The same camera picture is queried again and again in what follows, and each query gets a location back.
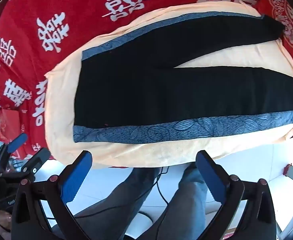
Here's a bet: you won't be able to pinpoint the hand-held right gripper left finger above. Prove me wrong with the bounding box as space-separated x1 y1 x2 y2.
10 150 93 240

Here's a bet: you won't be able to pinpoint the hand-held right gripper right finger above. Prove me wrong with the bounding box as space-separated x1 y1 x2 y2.
195 150 278 240

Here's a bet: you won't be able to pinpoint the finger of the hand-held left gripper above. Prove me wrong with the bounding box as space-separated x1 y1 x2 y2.
0 133 28 172
0 147 51 182

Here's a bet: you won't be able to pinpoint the black pants with blue stripes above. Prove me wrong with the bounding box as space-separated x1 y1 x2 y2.
73 12 293 144

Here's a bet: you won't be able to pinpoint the person's right leg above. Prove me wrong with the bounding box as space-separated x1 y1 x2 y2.
136 164 221 240

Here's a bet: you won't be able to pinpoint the person's leg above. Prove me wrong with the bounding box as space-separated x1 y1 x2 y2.
50 167 162 240
136 164 221 240

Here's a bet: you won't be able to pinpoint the person's left leg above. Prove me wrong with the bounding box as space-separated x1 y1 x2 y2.
50 167 162 240

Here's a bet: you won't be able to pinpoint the peach cloth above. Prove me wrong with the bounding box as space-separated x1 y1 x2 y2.
44 0 293 168

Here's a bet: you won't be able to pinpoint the red printed blanket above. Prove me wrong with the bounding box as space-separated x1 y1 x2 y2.
0 0 293 161

